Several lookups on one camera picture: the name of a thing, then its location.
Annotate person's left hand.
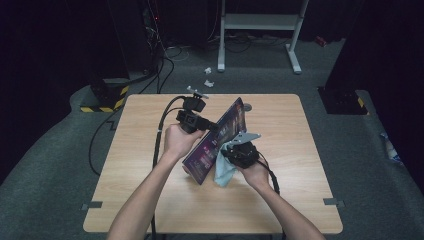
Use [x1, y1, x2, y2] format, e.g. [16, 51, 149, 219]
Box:
[162, 123, 206, 161]

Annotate person's right hand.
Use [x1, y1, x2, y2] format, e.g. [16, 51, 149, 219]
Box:
[238, 159, 272, 193]

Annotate grey tape strip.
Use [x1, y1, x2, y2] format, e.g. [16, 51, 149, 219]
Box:
[81, 201, 104, 211]
[323, 197, 346, 208]

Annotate left hand-held gripper black cable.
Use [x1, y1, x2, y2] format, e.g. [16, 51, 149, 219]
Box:
[150, 95, 188, 240]

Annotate black stand base yellow mark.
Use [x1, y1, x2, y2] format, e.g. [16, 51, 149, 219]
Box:
[317, 86, 369, 116]

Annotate thin black floor cable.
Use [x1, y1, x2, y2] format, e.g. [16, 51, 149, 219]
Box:
[88, 108, 125, 177]

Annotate black floor cable bundle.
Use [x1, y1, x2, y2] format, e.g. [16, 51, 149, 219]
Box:
[138, 46, 176, 95]

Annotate red cover magazine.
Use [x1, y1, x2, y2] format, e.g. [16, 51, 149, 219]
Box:
[182, 96, 248, 186]

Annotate right hand-held gripper black cable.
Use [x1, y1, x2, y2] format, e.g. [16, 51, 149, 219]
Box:
[256, 151, 288, 240]

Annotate blue white plastic bag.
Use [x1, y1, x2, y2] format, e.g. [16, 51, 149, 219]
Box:
[379, 131, 406, 166]

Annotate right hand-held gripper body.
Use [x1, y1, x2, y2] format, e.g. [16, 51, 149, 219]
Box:
[221, 133, 262, 169]

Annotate light blue cleaning cloth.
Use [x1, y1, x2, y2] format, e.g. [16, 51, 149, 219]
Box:
[213, 143, 239, 188]

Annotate hand-held gripper black cable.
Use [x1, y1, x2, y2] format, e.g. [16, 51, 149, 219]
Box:
[256, 151, 288, 240]
[150, 95, 188, 240]

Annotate black yellow striped stand base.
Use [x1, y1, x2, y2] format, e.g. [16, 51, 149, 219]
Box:
[79, 78, 130, 113]

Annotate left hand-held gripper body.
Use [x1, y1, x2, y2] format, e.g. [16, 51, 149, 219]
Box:
[175, 85, 210, 134]

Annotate white metal stand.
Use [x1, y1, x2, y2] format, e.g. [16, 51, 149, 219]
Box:
[217, 0, 309, 75]

